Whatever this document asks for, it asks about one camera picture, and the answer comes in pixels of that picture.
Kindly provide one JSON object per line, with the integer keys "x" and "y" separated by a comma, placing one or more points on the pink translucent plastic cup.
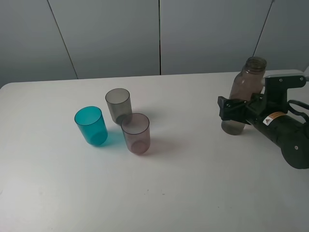
{"x": 136, "y": 131}

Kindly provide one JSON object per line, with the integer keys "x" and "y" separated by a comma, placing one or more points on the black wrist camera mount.
{"x": 276, "y": 86}

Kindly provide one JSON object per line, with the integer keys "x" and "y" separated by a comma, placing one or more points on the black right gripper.
{"x": 261, "y": 109}

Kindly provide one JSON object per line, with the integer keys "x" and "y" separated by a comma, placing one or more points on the brown translucent plastic bottle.
{"x": 247, "y": 82}

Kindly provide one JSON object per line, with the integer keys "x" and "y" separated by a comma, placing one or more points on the teal translucent plastic cup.
{"x": 91, "y": 124}

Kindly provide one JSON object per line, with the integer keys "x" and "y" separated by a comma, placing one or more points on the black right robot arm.
{"x": 284, "y": 126}

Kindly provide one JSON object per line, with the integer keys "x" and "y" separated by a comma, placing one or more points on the grey translucent plastic cup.
{"x": 119, "y": 104}

